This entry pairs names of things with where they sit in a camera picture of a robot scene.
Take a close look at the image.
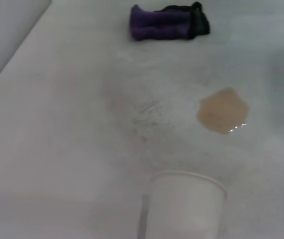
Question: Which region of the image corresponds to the purple rag with black edge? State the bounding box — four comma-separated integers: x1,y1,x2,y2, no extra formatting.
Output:
129,1,211,42

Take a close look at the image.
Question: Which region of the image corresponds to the brown water stain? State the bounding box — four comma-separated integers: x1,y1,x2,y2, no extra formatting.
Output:
196,87,251,136

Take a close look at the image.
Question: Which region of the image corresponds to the white paper cup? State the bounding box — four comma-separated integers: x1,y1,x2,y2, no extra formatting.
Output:
141,170,228,239

